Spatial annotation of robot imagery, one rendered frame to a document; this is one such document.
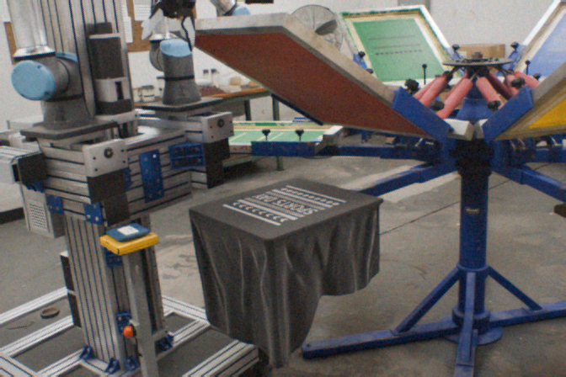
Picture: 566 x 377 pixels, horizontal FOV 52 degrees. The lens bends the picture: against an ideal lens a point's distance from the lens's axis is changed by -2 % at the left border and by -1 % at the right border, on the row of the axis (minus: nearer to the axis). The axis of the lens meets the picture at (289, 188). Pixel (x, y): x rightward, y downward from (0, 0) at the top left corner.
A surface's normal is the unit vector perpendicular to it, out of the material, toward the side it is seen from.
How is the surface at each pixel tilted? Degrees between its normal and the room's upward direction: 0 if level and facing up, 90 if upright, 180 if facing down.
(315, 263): 93
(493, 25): 90
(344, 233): 95
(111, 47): 90
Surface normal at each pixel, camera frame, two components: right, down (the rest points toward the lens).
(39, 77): -0.04, 0.41
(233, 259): -0.62, 0.39
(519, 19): -0.77, 0.23
